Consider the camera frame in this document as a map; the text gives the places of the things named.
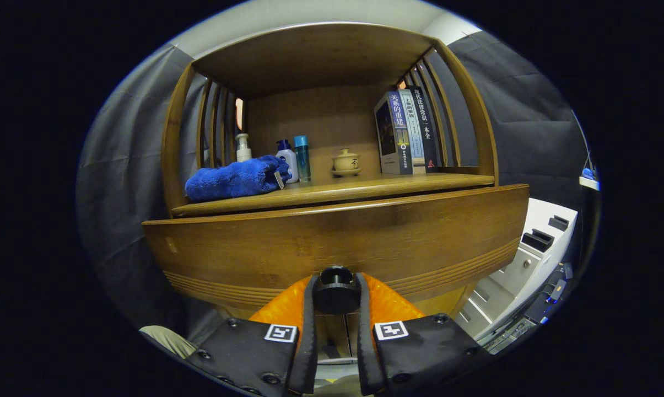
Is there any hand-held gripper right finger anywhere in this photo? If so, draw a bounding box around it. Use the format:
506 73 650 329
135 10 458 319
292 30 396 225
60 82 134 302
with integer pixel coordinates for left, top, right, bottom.
356 272 493 396

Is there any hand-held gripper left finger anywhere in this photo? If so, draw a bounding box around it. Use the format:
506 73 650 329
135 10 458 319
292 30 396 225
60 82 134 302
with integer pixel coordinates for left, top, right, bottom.
186 274 319 397

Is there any white drawer unit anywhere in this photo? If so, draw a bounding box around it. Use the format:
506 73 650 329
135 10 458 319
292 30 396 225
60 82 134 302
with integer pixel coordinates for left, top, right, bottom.
456 197 579 340

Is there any wooden countertop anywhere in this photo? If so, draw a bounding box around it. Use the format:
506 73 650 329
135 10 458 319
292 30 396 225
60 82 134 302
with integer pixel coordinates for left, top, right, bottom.
171 173 495 217

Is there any wooden cabinet with slatted sides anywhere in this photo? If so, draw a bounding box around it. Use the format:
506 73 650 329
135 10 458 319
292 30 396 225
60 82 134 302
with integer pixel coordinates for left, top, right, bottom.
143 22 530 331

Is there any person's trouser leg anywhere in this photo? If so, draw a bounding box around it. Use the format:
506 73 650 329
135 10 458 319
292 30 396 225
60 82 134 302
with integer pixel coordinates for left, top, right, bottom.
139 325 197 359

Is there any dark electronic device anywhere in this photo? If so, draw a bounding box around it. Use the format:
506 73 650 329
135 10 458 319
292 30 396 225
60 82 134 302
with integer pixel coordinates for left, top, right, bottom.
483 264 575 355

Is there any white bottle with blue cap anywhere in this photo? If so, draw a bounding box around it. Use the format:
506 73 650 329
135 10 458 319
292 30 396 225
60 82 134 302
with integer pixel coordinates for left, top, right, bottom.
276 139 300 184

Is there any blue plush towel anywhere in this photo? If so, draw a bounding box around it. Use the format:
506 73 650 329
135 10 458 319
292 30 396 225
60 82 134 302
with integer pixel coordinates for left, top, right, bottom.
185 155 292 202

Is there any teal slim bottle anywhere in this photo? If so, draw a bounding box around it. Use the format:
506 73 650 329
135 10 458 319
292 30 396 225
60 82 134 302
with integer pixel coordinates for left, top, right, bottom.
294 135 312 183

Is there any beige lidded ceramic cup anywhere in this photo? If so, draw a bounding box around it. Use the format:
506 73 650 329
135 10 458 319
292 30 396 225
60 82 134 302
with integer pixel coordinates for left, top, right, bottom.
333 148 361 171

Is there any white spine book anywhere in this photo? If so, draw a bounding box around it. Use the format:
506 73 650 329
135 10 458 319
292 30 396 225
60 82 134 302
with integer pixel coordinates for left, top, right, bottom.
399 88 426 174

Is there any dark blue cover book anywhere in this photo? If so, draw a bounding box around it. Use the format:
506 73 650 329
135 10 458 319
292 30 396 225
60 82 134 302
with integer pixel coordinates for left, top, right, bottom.
374 91 414 175

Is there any black spine book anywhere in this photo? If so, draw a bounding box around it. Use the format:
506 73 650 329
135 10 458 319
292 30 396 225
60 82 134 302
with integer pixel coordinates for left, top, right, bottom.
412 85 439 173

